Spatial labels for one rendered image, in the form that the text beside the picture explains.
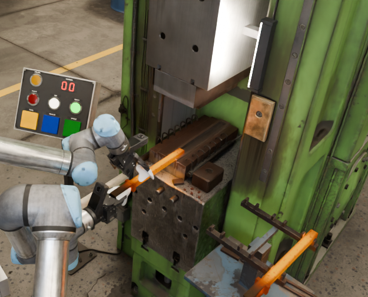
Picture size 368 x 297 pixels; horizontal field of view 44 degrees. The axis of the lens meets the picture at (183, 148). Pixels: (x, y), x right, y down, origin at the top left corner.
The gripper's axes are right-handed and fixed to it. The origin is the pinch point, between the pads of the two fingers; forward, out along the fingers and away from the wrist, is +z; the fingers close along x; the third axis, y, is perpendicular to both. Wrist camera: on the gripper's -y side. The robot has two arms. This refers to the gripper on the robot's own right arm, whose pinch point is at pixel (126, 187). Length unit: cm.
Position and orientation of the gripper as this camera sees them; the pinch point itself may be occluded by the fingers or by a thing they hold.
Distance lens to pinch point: 173.9
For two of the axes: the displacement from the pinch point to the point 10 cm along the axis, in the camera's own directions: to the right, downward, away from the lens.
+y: -1.0, 8.2, 5.7
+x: 7.9, 4.1, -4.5
